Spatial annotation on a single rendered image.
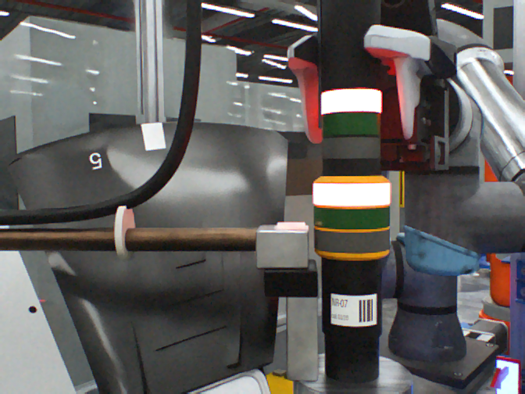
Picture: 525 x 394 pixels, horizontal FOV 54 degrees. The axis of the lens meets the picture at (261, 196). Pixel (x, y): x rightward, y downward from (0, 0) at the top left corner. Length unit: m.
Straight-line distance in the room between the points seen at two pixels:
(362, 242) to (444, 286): 0.78
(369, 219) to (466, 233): 0.27
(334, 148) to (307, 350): 0.11
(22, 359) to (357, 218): 0.37
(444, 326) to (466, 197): 0.56
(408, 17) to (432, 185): 0.19
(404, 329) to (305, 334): 0.79
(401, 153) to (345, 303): 0.14
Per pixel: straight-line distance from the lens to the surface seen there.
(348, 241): 0.29
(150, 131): 0.45
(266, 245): 0.29
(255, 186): 0.40
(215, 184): 0.40
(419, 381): 0.59
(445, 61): 0.35
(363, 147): 0.29
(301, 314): 0.30
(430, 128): 0.40
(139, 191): 0.31
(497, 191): 0.57
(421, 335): 1.07
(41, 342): 0.57
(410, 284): 1.05
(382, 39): 0.28
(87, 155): 0.44
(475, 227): 0.55
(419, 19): 0.42
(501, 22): 4.32
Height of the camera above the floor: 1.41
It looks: 3 degrees down
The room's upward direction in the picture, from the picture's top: 1 degrees counter-clockwise
